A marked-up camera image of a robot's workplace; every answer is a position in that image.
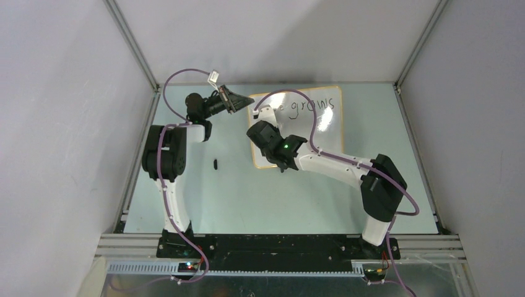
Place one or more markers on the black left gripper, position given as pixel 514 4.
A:
pixel 235 102

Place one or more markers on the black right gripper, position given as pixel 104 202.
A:
pixel 275 129

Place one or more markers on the yellow framed whiteboard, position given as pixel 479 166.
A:
pixel 294 115

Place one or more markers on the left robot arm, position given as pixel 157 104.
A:
pixel 165 152

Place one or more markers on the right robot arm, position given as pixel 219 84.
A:
pixel 378 180

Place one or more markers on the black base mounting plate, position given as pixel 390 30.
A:
pixel 275 253

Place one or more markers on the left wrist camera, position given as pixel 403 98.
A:
pixel 213 77

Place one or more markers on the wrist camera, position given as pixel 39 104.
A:
pixel 264 113
pixel 213 77

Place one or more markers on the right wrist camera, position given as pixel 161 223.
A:
pixel 264 113

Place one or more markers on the aluminium frame rail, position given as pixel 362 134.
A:
pixel 121 21

